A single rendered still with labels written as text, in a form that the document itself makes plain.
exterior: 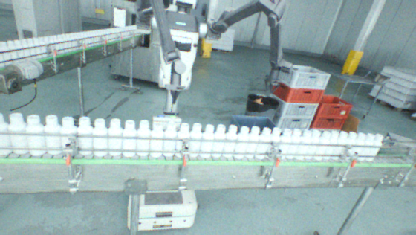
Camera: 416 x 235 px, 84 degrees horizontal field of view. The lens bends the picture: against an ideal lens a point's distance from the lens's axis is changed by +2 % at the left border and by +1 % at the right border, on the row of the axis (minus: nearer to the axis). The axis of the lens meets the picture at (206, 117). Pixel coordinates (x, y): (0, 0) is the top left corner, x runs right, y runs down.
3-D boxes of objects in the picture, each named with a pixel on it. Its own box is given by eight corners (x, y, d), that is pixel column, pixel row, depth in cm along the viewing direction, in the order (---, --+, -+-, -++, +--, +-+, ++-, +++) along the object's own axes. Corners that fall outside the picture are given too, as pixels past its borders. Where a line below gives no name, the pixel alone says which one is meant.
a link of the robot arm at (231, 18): (272, -19, 101) (261, -2, 100) (290, 4, 107) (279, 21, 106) (220, 13, 141) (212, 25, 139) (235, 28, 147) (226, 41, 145)
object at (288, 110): (281, 117, 325) (286, 102, 316) (265, 105, 359) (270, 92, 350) (313, 117, 347) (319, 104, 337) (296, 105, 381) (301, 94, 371)
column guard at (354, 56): (344, 78, 933) (356, 50, 886) (337, 76, 967) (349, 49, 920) (352, 79, 943) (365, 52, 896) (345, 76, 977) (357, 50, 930)
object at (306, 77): (291, 88, 306) (296, 71, 297) (273, 78, 340) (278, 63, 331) (325, 89, 328) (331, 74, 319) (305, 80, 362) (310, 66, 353)
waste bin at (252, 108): (243, 146, 324) (255, 104, 297) (233, 129, 363) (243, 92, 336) (272, 146, 335) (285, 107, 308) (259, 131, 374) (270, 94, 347)
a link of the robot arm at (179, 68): (177, 49, 118) (161, 54, 116) (182, 45, 107) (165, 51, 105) (186, 71, 121) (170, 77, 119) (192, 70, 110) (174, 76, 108)
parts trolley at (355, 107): (330, 117, 490) (351, 72, 448) (314, 106, 538) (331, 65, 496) (369, 120, 516) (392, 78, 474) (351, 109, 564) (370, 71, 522)
